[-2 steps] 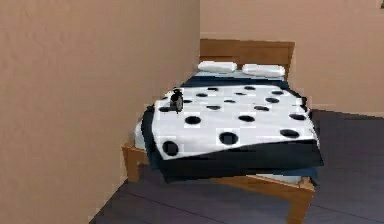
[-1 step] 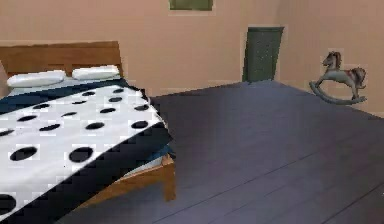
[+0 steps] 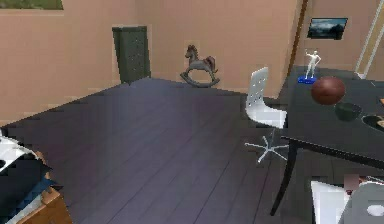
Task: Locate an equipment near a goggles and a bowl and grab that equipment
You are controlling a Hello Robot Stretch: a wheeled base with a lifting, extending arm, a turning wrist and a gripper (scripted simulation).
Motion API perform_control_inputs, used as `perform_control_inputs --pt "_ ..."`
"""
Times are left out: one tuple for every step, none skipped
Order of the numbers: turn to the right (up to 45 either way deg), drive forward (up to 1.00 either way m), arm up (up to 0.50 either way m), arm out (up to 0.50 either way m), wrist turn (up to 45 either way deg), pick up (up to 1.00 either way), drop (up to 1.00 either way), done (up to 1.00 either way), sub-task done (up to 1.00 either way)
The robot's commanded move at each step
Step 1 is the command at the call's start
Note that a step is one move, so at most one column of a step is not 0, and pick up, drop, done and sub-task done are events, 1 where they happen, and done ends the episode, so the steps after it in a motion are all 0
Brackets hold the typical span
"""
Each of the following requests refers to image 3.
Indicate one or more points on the brown basketball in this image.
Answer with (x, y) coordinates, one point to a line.
(328, 90)

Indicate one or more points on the framed landscape picture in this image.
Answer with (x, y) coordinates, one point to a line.
(327, 28)

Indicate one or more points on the dark green bowl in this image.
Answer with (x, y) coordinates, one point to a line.
(347, 111)

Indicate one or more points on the white statuette on blue base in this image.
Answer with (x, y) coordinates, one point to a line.
(311, 65)

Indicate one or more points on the window with green view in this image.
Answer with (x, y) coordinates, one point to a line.
(31, 4)

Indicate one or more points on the grey chair with hole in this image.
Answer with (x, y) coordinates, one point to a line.
(363, 206)

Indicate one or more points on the white box under table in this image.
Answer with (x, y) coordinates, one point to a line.
(328, 203)

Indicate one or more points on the dark green tall cabinet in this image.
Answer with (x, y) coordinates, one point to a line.
(132, 55)

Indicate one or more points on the black bowl with food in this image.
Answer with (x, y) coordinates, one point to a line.
(375, 122)

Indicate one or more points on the brown door frame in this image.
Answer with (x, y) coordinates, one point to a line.
(296, 33)

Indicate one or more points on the white swivel chair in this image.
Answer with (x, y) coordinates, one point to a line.
(261, 107)

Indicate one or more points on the black table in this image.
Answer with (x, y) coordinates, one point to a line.
(320, 126)

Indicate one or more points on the grey rocking horse toy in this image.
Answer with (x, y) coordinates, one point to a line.
(199, 66)

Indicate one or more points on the white leaning ladder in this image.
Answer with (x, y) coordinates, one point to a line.
(370, 40)

